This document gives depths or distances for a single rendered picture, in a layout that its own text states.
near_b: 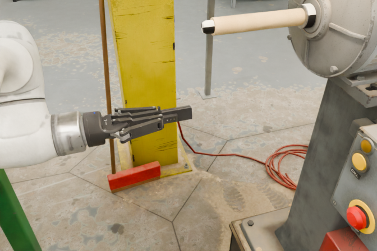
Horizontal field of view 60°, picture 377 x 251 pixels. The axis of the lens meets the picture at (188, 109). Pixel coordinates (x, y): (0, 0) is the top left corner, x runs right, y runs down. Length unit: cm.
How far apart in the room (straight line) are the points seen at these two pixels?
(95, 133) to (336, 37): 50
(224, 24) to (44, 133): 40
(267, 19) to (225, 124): 180
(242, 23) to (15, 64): 41
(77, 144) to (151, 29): 93
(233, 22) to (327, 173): 59
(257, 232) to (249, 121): 116
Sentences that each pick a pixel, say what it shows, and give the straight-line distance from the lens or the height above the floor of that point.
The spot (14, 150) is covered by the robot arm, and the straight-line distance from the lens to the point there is 71.
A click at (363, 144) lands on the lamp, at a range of 62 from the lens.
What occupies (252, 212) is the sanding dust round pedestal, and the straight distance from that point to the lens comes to 187.
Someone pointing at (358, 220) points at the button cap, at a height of 98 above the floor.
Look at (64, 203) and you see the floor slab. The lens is 200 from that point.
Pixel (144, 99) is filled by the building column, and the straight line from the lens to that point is 170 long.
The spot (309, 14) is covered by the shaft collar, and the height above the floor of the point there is 126.
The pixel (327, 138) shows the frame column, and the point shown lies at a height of 87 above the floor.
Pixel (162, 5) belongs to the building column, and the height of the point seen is 101.
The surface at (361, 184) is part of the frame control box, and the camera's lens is 66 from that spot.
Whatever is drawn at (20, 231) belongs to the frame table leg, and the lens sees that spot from 112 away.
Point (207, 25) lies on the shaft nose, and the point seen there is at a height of 126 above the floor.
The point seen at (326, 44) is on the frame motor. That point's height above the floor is 121.
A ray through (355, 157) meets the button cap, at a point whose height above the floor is 107.
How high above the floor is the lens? 147
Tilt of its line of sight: 36 degrees down
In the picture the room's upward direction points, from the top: straight up
